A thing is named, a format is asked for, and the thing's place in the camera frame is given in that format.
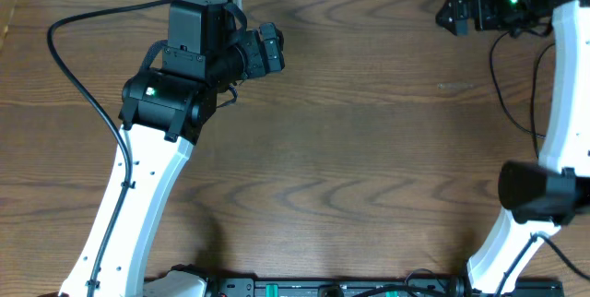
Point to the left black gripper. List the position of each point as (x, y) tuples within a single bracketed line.
[(253, 48)]

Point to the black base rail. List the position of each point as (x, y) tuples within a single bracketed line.
[(350, 288)]

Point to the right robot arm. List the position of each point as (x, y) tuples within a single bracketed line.
[(537, 199)]

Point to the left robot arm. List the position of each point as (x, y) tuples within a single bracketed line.
[(209, 50)]

